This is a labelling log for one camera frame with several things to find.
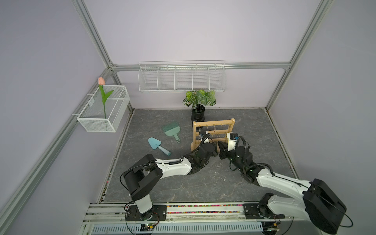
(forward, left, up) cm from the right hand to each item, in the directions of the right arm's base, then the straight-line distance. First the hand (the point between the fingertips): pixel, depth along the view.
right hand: (218, 141), depth 81 cm
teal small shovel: (+10, +41, -17) cm, 46 cm away
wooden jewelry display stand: (+8, 0, 0) cm, 8 cm away
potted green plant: (+28, +11, +6) cm, 30 cm away
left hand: (+1, +1, -3) cm, 3 cm away
